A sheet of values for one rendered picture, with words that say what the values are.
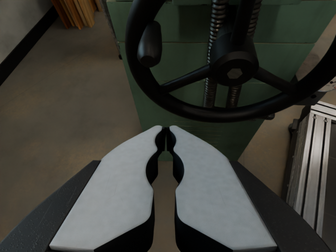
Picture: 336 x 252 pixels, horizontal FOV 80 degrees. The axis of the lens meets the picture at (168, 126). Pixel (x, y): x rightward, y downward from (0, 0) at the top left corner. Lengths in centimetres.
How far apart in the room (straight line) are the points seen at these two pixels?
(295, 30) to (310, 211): 62
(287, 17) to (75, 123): 115
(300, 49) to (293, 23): 8
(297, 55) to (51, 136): 122
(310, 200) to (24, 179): 128
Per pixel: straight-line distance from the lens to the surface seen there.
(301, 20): 52
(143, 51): 21
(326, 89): 60
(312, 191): 94
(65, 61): 176
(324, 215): 95
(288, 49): 55
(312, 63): 68
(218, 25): 34
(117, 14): 48
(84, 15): 202
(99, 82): 149
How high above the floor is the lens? 100
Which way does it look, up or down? 58 degrees down
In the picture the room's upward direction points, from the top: 4 degrees counter-clockwise
